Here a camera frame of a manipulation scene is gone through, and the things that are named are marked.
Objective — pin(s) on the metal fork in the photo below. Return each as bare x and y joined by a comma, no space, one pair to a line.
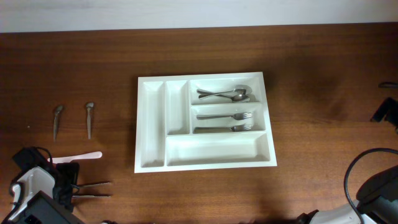
236,116
236,128

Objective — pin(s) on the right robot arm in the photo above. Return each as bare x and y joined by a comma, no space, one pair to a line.
376,199

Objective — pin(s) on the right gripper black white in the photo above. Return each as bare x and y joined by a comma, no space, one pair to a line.
392,116

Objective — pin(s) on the metal tongs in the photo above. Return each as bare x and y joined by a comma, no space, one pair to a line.
90,190

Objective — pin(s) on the white plastic cutlery tray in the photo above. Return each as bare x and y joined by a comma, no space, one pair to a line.
167,107

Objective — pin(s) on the small teaspoon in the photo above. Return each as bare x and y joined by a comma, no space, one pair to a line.
56,120
89,107

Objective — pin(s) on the white plastic knife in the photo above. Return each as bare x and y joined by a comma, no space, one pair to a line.
67,159

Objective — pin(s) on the metal tablespoon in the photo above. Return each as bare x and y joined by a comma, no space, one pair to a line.
239,98
238,89

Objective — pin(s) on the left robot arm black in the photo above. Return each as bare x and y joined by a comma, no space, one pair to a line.
42,191

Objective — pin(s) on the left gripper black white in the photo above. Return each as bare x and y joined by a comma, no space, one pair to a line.
71,170

